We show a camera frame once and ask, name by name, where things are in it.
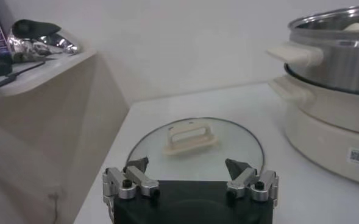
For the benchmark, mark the white side table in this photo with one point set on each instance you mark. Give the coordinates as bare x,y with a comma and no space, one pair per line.
45,137

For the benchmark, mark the stainless steel steamer pot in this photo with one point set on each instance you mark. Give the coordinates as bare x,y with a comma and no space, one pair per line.
334,67

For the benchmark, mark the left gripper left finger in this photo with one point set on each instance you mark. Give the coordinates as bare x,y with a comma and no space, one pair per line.
141,180

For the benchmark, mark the shiny chrome black device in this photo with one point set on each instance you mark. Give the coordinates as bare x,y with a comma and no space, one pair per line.
42,39

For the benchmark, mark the cream electric cooker base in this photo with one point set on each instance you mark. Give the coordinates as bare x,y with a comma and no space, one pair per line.
325,131

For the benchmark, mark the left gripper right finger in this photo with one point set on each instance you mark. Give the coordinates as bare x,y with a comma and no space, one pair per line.
244,180

